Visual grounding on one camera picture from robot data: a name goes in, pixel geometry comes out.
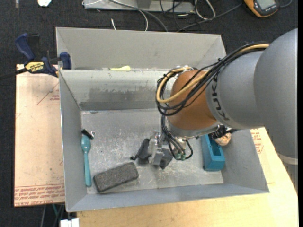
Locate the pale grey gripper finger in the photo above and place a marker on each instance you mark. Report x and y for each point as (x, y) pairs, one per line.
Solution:
(158, 158)
(151, 150)

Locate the black cloth pouch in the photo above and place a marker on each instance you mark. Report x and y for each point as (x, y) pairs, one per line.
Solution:
(143, 150)

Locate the grey metal bin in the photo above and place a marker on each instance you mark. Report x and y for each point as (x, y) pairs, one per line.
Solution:
(123, 136)

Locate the dark grey flat block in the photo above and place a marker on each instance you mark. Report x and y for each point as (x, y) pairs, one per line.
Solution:
(116, 177)

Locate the blue rectangular open box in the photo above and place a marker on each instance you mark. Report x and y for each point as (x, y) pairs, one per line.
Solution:
(211, 161)

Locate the beige round object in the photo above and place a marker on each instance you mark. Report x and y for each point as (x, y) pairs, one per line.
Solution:
(223, 141)

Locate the teal plastic spoon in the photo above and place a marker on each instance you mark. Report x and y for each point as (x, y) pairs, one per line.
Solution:
(86, 150)

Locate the small black clip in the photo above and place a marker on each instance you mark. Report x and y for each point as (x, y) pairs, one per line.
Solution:
(87, 133)

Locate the pale yellow flat object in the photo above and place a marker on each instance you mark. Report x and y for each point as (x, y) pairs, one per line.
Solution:
(121, 68)

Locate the black cylinder on white bracket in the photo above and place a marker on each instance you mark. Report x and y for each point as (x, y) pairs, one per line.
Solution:
(219, 131)

